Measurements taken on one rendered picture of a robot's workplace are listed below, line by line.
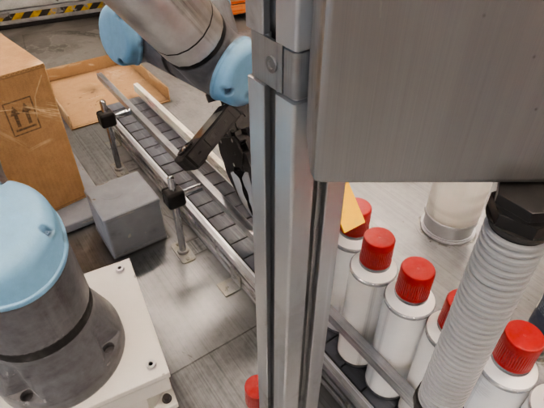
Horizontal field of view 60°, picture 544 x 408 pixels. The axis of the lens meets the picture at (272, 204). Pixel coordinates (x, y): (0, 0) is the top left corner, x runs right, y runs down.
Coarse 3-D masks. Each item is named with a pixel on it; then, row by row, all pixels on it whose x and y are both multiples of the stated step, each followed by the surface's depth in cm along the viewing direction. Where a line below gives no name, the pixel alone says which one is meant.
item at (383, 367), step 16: (160, 144) 87; (192, 176) 79; (208, 192) 75; (224, 208) 72; (240, 224) 69; (336, 320) 55; (352, 336) 54; (368, 352) 52; (384, 368) 51; (400, 384) 49
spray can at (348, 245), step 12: (360, 204) 53; (360, 228) 52; (348, 240) 54; (360, 240) 53; (348, 252) 54; (336, 264) 56; (348, 264) 55; (336, 276) 57; (336, 288) 58; (336, 300) 60
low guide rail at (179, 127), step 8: (136, 88) 113; (144, 96) 110; (152, 96) 109; (152, 104) 107; (160, 104) 106; (160, 112) 105; (168, 112) 103; (168, 120) 102; (176, 120) 100; (176, 128) 100; (184, 128) 98; (184, 136) 98; (192, 136) 96; (208, 160) 92; (216, 160) 89; (216, 168) 90; (224, 168) 87; (224, 176) 88
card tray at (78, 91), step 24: (48, 72) 132; (72, 72) 135; (96, 72) 138; (120, 72) 138; (144, 72) 132; (72, 96) 126; (96, 96) 126; (168, 96) 124; (72, 120) 117; (96, 120) 117
